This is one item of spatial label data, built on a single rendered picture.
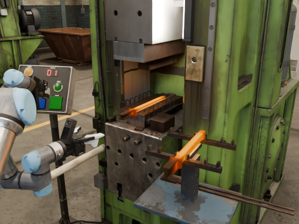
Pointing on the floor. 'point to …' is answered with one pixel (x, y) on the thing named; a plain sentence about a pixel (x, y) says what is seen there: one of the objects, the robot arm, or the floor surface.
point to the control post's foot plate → (68, 221)
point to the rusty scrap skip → (70, 44)
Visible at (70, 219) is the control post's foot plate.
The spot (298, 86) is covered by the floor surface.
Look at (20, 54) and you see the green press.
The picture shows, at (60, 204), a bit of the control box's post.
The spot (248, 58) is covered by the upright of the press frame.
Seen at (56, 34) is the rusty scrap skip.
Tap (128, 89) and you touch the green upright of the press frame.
